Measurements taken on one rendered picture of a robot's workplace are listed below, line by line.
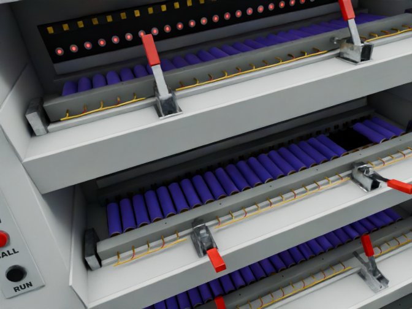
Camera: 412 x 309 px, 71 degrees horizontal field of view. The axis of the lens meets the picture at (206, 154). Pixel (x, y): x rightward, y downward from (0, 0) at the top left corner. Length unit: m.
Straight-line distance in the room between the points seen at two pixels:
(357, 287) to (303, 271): 0.09
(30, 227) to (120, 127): 0.14
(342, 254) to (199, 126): 0.38
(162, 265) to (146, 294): 0.04
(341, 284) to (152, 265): 0.34
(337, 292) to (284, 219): 0.20
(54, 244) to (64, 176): 0.08
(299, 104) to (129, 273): 0.31
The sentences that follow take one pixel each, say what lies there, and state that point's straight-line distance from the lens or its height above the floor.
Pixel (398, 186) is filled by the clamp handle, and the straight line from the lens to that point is 0.46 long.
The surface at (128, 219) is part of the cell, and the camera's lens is 0.45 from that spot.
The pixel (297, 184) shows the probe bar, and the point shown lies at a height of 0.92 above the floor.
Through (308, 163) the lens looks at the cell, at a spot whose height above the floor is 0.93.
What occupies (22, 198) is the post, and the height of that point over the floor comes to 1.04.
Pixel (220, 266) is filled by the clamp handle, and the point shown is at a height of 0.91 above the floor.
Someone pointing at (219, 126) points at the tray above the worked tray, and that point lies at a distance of 0.35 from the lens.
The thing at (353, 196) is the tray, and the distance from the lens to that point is 0.49.
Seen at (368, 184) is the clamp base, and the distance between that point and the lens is 0.49.
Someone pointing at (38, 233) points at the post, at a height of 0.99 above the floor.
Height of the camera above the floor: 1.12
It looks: 16 degrees down
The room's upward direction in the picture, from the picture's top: 14 degrees counter-clockwise
